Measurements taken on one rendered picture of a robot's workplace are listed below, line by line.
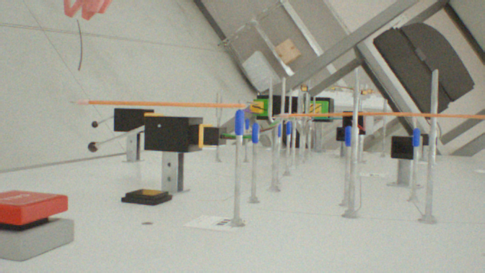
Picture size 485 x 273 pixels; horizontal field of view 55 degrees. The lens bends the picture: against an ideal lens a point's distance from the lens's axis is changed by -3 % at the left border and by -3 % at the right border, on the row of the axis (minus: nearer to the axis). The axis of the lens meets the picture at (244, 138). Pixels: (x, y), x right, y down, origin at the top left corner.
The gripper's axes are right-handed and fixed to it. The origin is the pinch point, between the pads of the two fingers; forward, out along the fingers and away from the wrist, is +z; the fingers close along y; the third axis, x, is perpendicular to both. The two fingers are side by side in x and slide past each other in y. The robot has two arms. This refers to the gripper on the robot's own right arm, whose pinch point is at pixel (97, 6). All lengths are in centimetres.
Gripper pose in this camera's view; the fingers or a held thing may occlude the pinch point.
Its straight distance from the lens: 63.8
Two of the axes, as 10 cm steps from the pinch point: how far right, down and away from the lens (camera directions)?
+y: 3.1, -0.6, 9.5
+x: -9.3, -2.3, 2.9
